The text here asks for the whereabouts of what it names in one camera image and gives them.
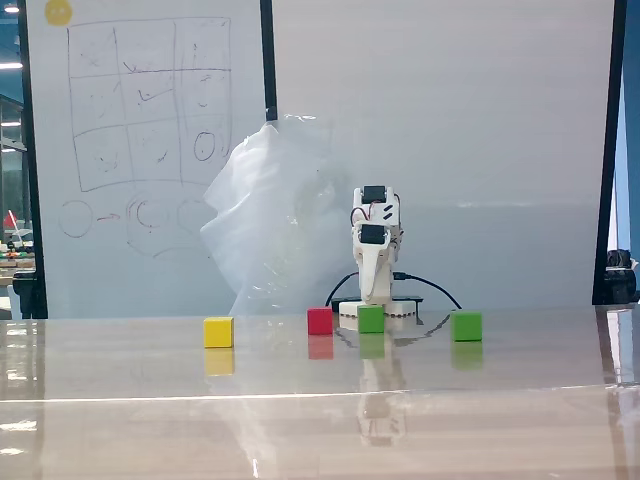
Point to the yellow round magnet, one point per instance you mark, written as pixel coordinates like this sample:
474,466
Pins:
58,12

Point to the whiteboard with marker drawings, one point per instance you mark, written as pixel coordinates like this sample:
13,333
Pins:
150,250

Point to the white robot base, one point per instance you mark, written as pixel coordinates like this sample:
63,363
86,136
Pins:
402,307

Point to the yellow cube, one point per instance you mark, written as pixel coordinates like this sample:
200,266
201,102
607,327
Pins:
219,333

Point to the black bundled object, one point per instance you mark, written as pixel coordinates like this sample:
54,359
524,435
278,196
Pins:
620,280

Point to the clear plastic bag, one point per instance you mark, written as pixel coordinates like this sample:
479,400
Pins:
260,215

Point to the green cube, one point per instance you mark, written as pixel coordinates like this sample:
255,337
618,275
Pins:
371,320
466,326

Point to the black whiteboard frame post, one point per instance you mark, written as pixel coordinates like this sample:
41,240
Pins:
610,150
31,150
269,60

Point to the red cube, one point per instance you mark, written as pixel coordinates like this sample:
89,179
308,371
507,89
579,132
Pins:
320,321

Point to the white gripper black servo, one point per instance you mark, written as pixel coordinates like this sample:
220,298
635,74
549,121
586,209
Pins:
371,248

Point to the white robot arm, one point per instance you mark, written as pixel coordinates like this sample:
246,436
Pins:
392,210

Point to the red flag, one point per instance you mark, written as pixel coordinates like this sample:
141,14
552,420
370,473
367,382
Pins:
10,220

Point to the plain whiteboard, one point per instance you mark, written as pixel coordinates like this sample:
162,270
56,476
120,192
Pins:
450,125

